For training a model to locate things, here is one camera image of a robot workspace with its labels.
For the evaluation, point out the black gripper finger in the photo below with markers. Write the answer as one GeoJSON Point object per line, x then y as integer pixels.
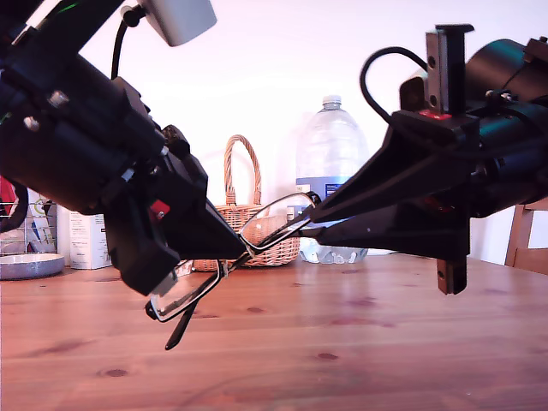
{"type": "Point", "coordinates": [406, 231]}

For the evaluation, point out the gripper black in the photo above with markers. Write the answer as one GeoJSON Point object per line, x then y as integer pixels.
{"type": "Point", "coordinates": [137, 244]}
{"type": "Point", "coordinates": [445, 68]}

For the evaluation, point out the black thin-framed glasses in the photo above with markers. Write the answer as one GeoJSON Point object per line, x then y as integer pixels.
{"type": "Point", "coordinates": [192, 291]}

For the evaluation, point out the large clear water bottle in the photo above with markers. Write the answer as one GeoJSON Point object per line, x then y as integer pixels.
{"type": "Point", "coordinates": [331, 141]}

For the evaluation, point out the white printed carton box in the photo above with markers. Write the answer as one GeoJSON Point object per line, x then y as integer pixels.
{"type": "Point", "coordinates": [87, 244]}

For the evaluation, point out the brown wooden chair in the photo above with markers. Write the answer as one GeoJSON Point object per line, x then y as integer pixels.
{"type": "Point", "coordinates": [520, 240]}

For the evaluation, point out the grey round plate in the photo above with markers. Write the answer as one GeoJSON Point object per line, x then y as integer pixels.
{"type": "Point", "coordinates": [30, 267]}

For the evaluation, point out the red flat item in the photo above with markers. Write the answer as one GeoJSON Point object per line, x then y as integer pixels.
{"type": "Point", "coordinates": [5, 192]}

